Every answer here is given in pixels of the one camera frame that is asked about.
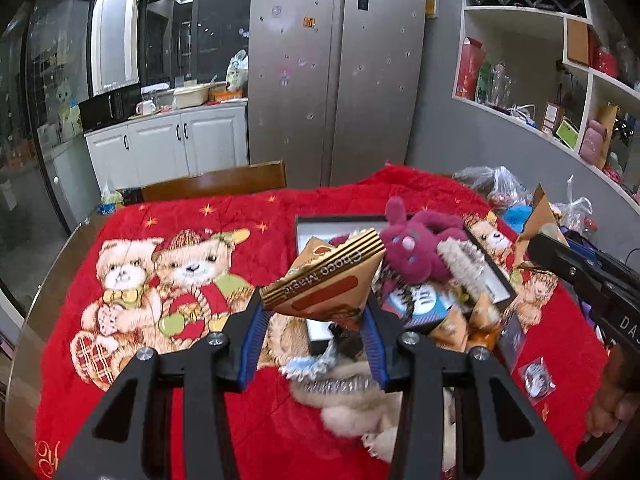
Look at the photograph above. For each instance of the striped fluffy hair clip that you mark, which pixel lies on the striped fluffy hair clip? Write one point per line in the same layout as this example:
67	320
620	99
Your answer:
340	386
460	262

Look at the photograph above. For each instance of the white mug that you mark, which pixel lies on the white mug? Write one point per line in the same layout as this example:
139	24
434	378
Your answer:
145	107

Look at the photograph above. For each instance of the person's right hand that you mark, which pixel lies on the person's right hand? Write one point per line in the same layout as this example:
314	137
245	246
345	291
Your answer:
612	395

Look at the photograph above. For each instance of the white kitchen base cabinet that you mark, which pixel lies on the white kitchen base cabinet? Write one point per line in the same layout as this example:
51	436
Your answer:
165	145

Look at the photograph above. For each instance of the brown cardboard box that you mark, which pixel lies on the brown cardboard box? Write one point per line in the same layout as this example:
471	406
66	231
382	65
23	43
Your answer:
577	42

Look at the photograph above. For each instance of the brown paper packet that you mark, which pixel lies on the brown paper packet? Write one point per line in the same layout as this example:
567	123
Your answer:
542	210

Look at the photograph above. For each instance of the red gift box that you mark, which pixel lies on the red gift box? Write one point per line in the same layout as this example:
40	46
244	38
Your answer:
470	67

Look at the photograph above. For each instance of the red tin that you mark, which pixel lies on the red tin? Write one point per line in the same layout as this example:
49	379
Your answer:
605	60

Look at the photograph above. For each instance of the glass sliding door with stickers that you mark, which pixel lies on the glass sliding door with stickers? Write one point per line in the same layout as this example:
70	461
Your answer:
45	110

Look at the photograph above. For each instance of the white wall shelf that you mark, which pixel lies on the white wall shelf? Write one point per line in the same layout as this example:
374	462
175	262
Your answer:
525	35

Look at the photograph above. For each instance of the brown paper bag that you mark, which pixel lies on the brown paper bag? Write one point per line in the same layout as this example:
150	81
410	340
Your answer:
609	122

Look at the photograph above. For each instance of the clear plastic bags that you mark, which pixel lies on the clear plastic bags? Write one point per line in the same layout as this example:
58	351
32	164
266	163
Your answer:
482	180

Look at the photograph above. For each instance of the black packet in clear plastic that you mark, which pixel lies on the black packet in clear plastic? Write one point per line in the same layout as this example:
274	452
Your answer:
511	340

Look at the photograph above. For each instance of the gold-edged brown snack packet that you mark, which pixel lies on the gold-edged brown snack packet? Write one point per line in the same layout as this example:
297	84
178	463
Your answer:
325	285

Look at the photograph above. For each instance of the blue white crochet scrunchie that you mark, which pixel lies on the blue white crochet scrunchie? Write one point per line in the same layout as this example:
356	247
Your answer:
307	364

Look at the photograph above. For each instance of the pink pouch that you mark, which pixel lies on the pink pouch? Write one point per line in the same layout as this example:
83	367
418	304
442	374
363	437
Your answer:
592	142

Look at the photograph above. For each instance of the blue plastic bag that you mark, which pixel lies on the blue plastic bag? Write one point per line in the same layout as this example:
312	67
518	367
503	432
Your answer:
517	212

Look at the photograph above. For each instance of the black microwave oven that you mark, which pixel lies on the black microwave oven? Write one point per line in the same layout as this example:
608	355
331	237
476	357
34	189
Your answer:
107	107

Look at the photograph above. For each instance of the black shallow box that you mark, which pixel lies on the black shallow box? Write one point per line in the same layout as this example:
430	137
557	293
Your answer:
320	335

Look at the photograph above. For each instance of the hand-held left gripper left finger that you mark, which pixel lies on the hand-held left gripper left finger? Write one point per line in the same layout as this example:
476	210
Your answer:
252	345

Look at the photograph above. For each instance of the round badge in plastic bag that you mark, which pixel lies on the round badge in plastic bag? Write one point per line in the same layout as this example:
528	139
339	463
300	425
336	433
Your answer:
535	380

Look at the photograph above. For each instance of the magenta plush rabbit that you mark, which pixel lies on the magenta plush rabbit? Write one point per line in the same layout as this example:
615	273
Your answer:
410	250

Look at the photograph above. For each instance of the silver double-door refrigerator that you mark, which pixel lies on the silver double-door refrigerator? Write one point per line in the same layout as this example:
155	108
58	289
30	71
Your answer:
340	70

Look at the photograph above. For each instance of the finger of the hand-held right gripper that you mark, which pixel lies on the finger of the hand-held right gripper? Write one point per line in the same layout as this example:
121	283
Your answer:
560	260

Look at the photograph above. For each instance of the green framed card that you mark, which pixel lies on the green framed card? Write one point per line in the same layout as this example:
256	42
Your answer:
567	132

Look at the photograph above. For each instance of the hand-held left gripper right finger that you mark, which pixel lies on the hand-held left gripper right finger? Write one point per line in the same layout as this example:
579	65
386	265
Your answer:
375	350

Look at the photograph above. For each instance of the green packet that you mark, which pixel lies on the green packet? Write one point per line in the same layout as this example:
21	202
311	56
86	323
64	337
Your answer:
484	82

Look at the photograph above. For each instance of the white plush bear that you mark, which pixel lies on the white plush bear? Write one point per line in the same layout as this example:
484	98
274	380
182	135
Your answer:
360	417

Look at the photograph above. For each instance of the red bear-print blanket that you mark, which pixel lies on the red bear-print blanket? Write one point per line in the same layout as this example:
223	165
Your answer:
225	220

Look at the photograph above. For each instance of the clear plastic bag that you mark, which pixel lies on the clear plastic bag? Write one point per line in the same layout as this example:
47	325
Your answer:
575	210

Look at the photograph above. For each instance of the cream plastic basin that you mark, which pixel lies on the cream plastic basin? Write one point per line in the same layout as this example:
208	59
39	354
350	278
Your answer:
190	96

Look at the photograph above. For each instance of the blue white round-label packet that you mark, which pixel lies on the blue white round-label packet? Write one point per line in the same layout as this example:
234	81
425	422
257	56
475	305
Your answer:
420	302

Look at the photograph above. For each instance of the plastic bag on counter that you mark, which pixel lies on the plastic bag on counter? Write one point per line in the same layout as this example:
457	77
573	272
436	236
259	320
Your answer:
237	70

